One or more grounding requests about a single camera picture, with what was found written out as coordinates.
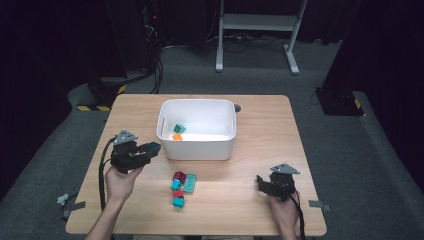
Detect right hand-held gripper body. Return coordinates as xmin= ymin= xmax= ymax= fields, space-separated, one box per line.
xmin=269 ymin=162 xmax=301 ymax=203

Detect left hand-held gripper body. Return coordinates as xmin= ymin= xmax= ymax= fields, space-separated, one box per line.
xmin=109 ymin=129 xmax=149 ymax=175

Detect long mint green building block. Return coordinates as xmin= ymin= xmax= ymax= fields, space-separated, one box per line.
xmin=183 ymin=173 xmax=198 ymax=194

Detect white plastic bin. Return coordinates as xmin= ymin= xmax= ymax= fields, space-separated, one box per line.
xmin=155 ymin=98 xmax=238 ymax=162

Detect person's right hand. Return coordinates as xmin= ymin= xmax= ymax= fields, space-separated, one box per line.
xmin=267 ymin=190 xmax=300 ymax=228

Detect person's left hand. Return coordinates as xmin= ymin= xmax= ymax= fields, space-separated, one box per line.
xmin=105 ymin=165 xmax=145 ymax=205

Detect grey tape strip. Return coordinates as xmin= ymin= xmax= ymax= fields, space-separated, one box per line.
xmin=308 ymin=199 xmax=332 ymax=213
xmin=61 ymin=200 xmax=87 ymax=220

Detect black stand base yellow stripes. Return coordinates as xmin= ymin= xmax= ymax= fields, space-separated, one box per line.
xmin=76 ymin=75 xmax=128 ymax=113

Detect dark curtain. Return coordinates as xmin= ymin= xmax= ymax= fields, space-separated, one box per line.
xmin=321 ymin=0 xmax=424 ymax=184
xmin=0 ymin=0 xmax=128 ymax=189

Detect white metal stand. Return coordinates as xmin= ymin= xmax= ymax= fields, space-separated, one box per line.
xmin=214 ymin=0 xmax=309 ymax=76

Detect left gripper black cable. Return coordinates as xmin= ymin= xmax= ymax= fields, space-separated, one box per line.
xmin=98 ymin=138 xmax=118 ymax=212

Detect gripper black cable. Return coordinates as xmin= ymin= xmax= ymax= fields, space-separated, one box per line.
xmin=289 ymin=191 xmax=307 ymax=240
xmin=98 ymin=138 xmax=118 ymax=212

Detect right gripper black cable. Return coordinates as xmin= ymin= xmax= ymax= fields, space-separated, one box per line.
xmin=289 ymin=191 xmax=307 ymax=240

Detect black floor cable bundle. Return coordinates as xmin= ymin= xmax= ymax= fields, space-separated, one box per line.
xmin=142 ymin=4 xmax=165 ymax=95

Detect cables under white stand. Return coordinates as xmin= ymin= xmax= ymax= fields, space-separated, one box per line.
xmin=163 ymin=30 xmax=288 ymax=54

